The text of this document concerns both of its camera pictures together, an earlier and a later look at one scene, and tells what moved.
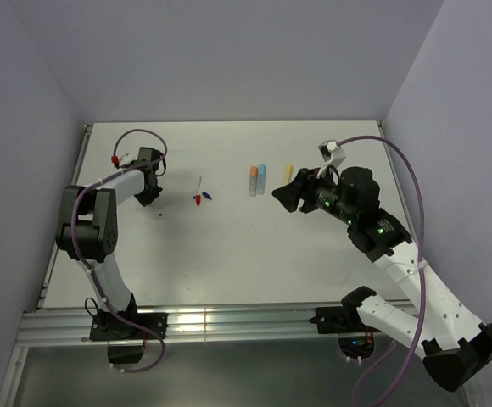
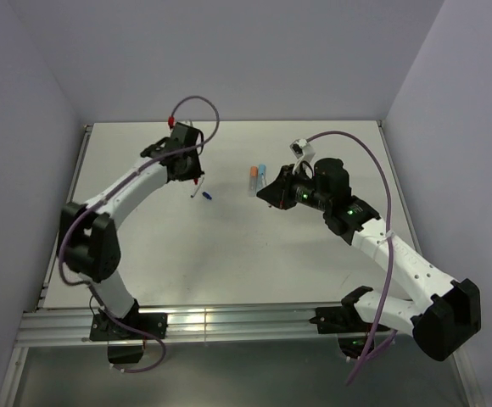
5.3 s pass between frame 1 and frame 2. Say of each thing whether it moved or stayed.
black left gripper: moved
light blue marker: stayed
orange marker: stayed
